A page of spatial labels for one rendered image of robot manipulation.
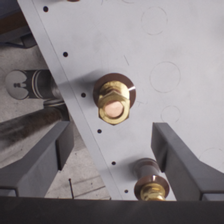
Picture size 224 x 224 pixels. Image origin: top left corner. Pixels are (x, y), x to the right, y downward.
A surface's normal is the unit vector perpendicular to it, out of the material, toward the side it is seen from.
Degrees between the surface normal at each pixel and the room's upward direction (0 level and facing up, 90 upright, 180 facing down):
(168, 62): 0
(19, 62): 0
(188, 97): 0
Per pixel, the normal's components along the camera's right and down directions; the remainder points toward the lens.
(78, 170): -0.02, 0.28
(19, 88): -0.23, 0.21
